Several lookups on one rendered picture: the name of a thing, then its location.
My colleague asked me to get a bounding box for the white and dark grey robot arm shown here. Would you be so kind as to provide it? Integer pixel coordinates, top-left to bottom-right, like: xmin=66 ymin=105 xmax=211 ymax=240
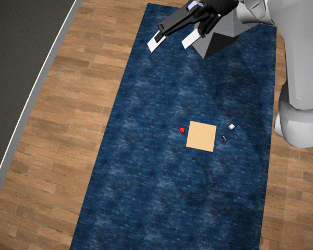
xmin=234 ymin=0 xmax=313 ymax=149

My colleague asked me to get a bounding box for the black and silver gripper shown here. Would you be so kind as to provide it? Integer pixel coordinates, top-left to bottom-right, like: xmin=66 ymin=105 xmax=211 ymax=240
xmin=148 ymin=0 xmax=239 ymax=53

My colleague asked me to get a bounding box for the tan flat mat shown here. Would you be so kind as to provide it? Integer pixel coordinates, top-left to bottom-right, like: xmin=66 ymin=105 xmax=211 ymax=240
xmin=186 ymin=121 xmax=216 ymax=152

